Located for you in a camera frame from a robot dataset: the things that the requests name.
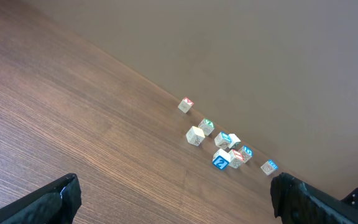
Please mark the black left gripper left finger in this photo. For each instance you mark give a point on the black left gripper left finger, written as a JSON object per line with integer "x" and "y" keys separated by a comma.
{"x": 56, "y": 202}

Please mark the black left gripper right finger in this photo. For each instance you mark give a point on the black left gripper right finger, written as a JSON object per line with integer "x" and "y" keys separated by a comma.
{"x": 297, "y": 202}

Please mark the blue symbol block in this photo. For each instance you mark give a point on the blue symbol block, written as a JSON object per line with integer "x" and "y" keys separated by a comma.
{"x": 269, "y": 167}

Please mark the blue D letter block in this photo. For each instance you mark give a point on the blue D letter block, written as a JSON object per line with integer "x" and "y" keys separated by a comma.
{"x": 246, "y": 152}

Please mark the red E letter block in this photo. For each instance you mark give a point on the red E letter block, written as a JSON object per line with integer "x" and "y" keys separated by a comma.
{"x": 237, "y": 159}

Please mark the blue 2 number block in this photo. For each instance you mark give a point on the blue 2 number block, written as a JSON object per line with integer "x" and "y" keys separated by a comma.
{"x": 221, "y": 159}

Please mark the plain top green-sided block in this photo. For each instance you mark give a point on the plain top green-sided block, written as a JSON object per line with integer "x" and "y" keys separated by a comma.
{"x": 235, "y": 141}

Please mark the blue L letter block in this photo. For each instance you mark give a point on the blue L letter block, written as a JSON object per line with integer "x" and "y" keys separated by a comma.
{"x": 222, "y": 140}

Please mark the green Z letter block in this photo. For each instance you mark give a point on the green Z letter block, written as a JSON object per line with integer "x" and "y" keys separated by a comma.
{"x": 207, "y": 126}

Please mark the yellow top block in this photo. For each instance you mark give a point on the yellow top block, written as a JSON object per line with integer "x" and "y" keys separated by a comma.
{"x": 195, "y": 136}

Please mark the red Y letter block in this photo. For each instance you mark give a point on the red Y letter block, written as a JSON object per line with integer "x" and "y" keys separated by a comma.
{"x": 185, "y": 105}

